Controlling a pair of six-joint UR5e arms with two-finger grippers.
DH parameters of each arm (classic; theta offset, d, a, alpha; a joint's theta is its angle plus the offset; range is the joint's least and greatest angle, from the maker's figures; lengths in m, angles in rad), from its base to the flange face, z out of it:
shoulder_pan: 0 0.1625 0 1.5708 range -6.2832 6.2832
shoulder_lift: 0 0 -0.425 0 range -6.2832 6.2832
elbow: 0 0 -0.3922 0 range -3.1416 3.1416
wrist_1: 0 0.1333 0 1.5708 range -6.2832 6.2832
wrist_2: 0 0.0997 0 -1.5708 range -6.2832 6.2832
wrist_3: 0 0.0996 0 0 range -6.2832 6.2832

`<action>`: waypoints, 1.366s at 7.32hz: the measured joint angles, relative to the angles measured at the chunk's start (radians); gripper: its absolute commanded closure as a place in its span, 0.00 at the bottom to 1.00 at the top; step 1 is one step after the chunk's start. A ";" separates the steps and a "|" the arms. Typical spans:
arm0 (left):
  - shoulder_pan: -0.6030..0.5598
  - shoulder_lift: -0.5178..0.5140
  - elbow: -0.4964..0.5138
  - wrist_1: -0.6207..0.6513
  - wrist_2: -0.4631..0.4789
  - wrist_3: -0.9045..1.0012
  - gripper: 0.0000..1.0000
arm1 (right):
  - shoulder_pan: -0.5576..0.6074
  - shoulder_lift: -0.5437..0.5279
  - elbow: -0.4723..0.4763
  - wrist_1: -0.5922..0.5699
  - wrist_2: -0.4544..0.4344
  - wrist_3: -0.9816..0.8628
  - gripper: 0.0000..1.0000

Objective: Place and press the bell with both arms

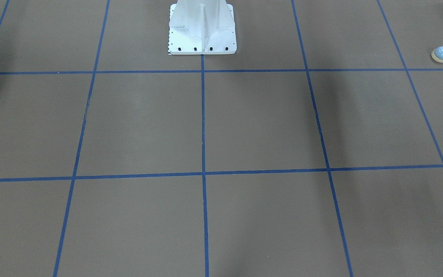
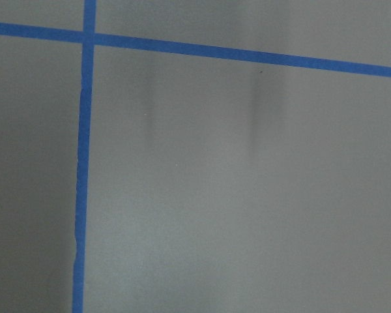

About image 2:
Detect blue tape grid lines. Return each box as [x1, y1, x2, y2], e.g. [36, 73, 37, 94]
[0, 1, 391, 312]

